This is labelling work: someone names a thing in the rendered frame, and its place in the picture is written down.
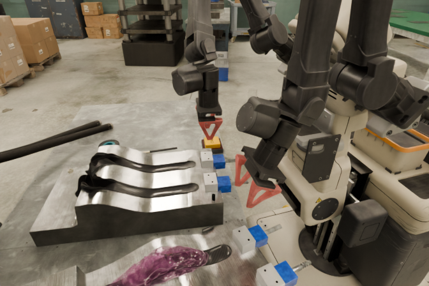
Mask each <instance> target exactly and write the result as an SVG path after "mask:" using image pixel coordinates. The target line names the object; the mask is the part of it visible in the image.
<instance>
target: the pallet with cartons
mask: <svg viewBox="0 0 429 286"><path fill-rule="evenodd" d="M11 20H12V22H13V26H14V28H15V31H16V34H17V37H18V39H19V42H20V45H21V47H22V50H23V53H24V55H25V58H26V61H27V64H28V66H33V68H34V71H35V72H42V71H43V70H44V67H43V66H51V65H53V64H54V63H53V60H57V59H62V58H61V54H60V52H59V47H58V44H57V40H56V37H55V35H54V32H53V29H52V25H51V23H50V19H49V18H11Z"/></svg>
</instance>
